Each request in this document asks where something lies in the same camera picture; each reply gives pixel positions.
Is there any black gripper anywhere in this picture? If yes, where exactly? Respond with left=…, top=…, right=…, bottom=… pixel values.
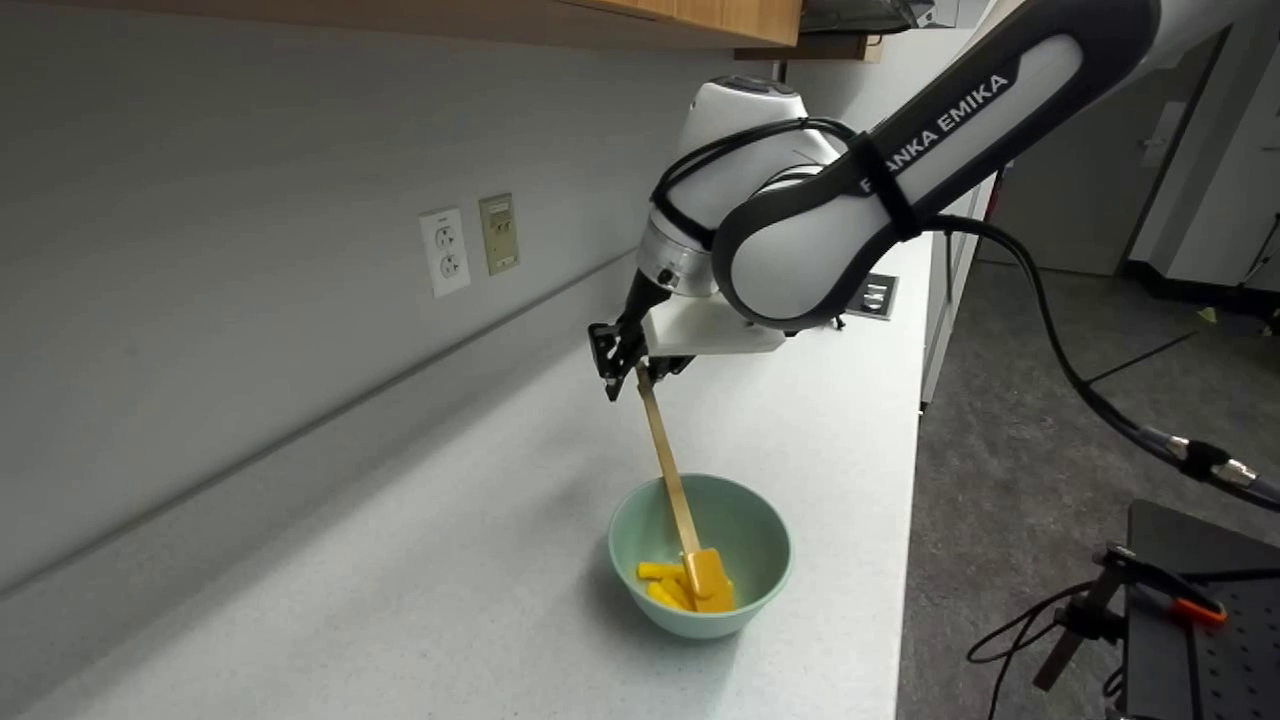
left=583, top=267, right=701, bottom=404

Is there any wooden spatula with yellow head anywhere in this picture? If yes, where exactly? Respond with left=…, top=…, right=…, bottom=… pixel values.
left=633, top=361, right=742, bottom=616

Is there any light green bowl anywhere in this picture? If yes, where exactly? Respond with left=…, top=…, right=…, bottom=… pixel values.
left=606, top=474, right=798, bottom=644

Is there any black white marker tag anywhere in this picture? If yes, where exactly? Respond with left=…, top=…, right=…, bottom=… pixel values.
left=855, top=273, right=901, bottom=322

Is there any wooden upper cabinet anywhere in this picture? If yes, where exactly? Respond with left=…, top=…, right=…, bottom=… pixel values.
left=75, top=0, right=809, bottom=58

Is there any orange and black clamp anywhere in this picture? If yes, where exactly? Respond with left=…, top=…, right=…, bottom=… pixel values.
left=1034, top=541, right=1233, bottom=696

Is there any white background cabinet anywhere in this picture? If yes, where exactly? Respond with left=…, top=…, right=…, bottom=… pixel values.
left=1126, top=23, right=1280, bottom=298

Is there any black perforated board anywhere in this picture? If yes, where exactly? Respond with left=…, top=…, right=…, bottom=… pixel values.
left=1122, top=495, right=1280, bottom=720

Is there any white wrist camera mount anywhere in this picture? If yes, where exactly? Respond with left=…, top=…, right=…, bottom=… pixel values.
left=650, top=291, right=813, bottom=361

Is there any beige wall switch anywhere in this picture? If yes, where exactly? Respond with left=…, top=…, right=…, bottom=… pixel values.
left=476, top=187, right=523, bottom=282

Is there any white wall outlet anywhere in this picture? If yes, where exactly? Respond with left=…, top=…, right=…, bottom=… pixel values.
left=417, top=206, right=476, bottom=302

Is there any thin black cable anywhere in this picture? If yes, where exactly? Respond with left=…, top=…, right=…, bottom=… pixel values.
left=966, top=571, right=1111, bottom=706

